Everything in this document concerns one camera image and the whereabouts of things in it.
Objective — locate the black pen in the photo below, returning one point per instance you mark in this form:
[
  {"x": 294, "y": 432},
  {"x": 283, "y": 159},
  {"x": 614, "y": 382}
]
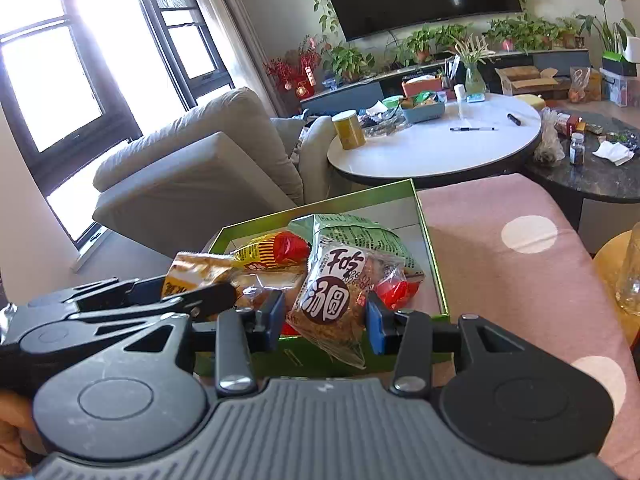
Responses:
[{"x": 472, "y": 129}]

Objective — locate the red small box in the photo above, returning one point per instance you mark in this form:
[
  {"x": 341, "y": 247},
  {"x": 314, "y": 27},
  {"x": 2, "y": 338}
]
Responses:
[{"x": 570, "y": 124}]

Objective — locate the red berry branch decoration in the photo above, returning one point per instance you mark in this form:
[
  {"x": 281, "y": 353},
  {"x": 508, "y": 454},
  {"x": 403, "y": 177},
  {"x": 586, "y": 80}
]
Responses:
[{"x": 287, "y": 67}]

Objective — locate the open cardboard box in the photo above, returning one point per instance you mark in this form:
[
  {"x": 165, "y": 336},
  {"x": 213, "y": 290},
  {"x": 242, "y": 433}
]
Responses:
[{"x": 530, "y": 82}]

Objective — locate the tall broad leaf plant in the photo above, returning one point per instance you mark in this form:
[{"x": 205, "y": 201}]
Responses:
[{"x": 607, "y": 30}]

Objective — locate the sheer white curtain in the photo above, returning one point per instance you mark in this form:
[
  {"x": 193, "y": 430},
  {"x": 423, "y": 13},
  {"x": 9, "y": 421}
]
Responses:
[{"x": 235, "y": 25}]

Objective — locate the yellow can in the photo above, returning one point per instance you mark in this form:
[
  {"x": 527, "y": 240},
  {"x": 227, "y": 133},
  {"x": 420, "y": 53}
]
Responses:
[{"x": 348, "y": 132}]

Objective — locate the glass vase with grass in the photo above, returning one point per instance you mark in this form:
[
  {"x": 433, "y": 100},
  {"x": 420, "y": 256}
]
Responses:
[{"x": 474, "y": 82}]

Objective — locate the green plastic bowl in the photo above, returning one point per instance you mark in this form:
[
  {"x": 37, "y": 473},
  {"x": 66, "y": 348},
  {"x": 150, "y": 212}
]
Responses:
[{"x": 393, "y": 103}]

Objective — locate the dark marble round table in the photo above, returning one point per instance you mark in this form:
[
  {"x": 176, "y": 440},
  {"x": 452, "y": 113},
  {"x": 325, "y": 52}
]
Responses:
[{"x": 600, "y": 180}]

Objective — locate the green cardboard box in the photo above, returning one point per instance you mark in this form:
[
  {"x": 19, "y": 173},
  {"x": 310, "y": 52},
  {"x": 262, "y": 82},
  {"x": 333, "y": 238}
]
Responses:
[{"x": 290, "y": 357}]

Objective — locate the large red snack packet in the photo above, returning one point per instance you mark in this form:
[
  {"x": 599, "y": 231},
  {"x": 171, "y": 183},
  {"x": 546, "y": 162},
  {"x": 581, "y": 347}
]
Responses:
[{"x": 395, "y": 292}]

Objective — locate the red plastic basket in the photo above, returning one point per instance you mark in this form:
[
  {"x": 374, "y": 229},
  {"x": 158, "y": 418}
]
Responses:
[{"x": 420, "y": 85}]

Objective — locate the white tissue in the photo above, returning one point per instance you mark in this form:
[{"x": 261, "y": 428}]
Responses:
[{"x": 612, "y": 152}]

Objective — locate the green snack packet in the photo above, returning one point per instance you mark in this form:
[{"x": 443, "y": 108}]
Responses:
[{"x": 350, "y": 230}]

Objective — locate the row of potted green plants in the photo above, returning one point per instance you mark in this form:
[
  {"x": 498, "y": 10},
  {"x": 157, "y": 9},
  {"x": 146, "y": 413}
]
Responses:
[{"x": 350, "y": 60}]

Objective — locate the white cylinder appliance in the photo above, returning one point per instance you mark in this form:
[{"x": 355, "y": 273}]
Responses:
[{"x": 632, "y": 50}]

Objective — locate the round white coffee table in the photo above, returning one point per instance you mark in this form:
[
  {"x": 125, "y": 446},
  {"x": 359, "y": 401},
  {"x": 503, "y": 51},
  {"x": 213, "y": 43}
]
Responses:
[{"x": 440, "y": 152}]

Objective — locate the clear storage bin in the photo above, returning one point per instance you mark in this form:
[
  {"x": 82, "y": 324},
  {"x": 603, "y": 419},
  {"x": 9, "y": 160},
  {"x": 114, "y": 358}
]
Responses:
[{"x": 620, "y": 90}]

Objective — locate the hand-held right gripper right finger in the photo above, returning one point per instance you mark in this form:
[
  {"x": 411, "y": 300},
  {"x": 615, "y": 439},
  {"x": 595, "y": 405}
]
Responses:
[{"x": 376, "y": 325}]

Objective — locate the green black box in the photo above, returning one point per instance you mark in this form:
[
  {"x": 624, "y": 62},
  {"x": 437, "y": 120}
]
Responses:
[{"x": 619, "y": 66}]

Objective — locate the blue plastic basket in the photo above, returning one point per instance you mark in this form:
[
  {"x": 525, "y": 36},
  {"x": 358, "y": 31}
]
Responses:
[{"x": 422, "y": 114}]

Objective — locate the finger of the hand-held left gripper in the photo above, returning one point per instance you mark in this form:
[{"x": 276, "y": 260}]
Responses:
[
  {"x": 147, "y": 290},
  {"x": 200, "y": 302}
]

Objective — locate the clear pastry packet brown label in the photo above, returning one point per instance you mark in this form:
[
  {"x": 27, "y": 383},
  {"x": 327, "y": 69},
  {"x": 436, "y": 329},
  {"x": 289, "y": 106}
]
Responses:
[{"x": 325, "y": 300}]

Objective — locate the teal small packet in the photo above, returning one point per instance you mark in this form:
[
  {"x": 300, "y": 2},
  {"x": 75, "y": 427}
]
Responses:
[{"x": 475, "y": 97}]

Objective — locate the large black framed window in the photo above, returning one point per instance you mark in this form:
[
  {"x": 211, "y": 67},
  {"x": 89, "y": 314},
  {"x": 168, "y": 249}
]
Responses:
[{"x": 45, "y": 75}]

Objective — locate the brown snack packet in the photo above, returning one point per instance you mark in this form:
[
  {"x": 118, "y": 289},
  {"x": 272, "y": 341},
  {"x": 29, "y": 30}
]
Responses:
[{"x": 200, "y": 270}]

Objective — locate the small brown bottle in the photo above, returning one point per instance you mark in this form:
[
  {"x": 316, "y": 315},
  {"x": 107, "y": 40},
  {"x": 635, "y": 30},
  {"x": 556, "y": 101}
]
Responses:
[{"x": 577, "y": 150}]

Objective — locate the small white cup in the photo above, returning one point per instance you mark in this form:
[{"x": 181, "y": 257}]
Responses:
[{"x": 460, "y": 94}]

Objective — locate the beige armchair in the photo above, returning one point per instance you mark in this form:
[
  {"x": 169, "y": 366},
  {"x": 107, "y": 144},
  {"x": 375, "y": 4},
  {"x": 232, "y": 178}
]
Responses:
[{"x": 200, "y": 175}]

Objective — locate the black marker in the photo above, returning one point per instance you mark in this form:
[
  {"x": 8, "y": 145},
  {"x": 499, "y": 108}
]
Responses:
[{"x": 514, "y": 119}]

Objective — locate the person's left hand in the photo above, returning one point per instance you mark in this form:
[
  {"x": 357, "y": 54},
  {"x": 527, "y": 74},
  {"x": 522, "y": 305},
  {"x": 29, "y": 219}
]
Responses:
[{"x": 15, "y": 425}]

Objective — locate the clear drinking glass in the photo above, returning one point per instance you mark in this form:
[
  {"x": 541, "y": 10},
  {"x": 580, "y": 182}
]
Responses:
[{"x": 630, "y": 275}]

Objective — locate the plastic bag of fruit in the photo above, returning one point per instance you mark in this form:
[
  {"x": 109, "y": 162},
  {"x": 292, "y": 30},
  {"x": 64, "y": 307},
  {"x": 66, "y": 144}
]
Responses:
[{"x": 580, "y": 85}]

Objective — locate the yellow red striped snack packet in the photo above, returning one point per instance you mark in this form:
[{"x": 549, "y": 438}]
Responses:
[{"x": 280, "y": 250}]

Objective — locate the yellow round object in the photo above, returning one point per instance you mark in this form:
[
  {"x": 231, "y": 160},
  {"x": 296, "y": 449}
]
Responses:
[{"x": 605, "y": 280}]

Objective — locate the grey cushion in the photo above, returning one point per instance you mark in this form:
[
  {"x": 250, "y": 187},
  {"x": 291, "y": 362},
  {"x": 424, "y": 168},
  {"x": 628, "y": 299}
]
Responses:
[{"x": 287, "y": 137}]

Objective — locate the grey television cabinet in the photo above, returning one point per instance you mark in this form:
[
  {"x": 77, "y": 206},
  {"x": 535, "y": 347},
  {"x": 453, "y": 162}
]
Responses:
[{"x": 350, "y": 95}]

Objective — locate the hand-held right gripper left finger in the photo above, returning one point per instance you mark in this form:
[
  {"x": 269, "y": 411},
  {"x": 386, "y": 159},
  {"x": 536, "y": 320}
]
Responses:
[{"x": 272, "y": 312}]

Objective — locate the pile of dark wrappers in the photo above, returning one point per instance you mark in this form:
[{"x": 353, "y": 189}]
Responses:
[{"x": 382, "y": 124}]

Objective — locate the narrow black framed window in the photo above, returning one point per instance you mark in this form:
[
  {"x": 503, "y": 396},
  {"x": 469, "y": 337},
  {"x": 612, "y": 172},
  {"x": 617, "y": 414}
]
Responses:
[{"x": 185, "y": 35}]

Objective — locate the clear plastic bag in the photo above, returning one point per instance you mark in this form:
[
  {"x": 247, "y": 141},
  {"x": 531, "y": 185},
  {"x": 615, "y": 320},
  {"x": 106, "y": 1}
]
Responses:
[{"x": 547, "y": 142}]

